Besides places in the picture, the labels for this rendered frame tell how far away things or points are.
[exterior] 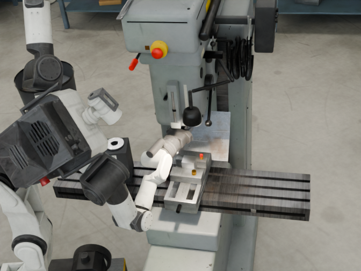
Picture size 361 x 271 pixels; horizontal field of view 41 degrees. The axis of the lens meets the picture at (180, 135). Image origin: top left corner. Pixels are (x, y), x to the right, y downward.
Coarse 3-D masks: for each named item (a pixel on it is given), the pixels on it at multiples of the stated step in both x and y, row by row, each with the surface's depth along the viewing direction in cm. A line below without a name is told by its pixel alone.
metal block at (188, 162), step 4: (184, 156) 230; (188, 156) 230; (192, 156) 230; (184, 160) 228; (188, 160) 228; (192, 160) 227; (196, 160) 230; (184, 164) 227; (188, 164) 227; (192, 164) 226; (196, 164) 231; (192, 168) 228
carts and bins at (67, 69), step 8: (64, 64) 403; (64, 72) 409; (72, 72) 399; (16, 80) 390; (64, 80) 403; (72, 80) 386; (64, 88) 379; (72, 88) 388; (24, 96) 378; (32, 96) 374; (24, 104) 390
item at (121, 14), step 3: (129, 0) 169; (132, 0) 168; (126, 3) 167; (129, 3) 166; (126, 6) 164; (129, 6) 165; (123, 9) 163; (126, 9) 163; (120, 12) 161; (123, 12) 161; (120, 15) 159; (123, 15) 159; (117, 18) 158; (120, 18) 158
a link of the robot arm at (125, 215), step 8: (128, 200) 177; (112, 208) 176; (120, 208) 176; (128, 208) 178; (112, 216) 188; (120, 216) 179; (128, 216) 180; (136, 216) 184; (144, 216) 187; (152, 216) 192; (120, 224) 183; (128, 224) 183; (136, 224) 183; (144, 224) 186
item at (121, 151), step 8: (112, 144) 234; (120, 144) 232; (128, 144) 237; (104, 152) 230; (112, 152) 230; (120, 152) 229; (128, 152) 236; (120, 160) 232; (128, 160) 234; (128, 168) 235
